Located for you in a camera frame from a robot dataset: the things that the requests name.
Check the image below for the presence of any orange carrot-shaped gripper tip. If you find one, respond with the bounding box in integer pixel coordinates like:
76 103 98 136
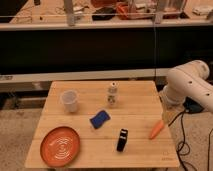
149 120 164 139

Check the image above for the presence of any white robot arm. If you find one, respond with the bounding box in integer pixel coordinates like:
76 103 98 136
149 60 213 140

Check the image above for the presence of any black upright eraser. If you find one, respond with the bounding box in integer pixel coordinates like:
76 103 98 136
116 129 128 152

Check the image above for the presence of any black box on floor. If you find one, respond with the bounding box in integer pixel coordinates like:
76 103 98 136
184 98 204 114

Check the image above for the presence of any small white bottle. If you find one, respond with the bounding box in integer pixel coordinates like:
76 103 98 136
107 82 118 105

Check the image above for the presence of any blue sponge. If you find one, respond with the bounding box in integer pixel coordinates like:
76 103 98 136
90 110 110 129

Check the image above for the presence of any clear plastic cup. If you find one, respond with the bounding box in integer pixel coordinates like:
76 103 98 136
60 90 78 113

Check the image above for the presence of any orange plate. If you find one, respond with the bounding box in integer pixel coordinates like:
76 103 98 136
40 126 80 168

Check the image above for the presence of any black cable on floor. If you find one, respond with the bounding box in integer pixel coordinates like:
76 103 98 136
168 109 213 171

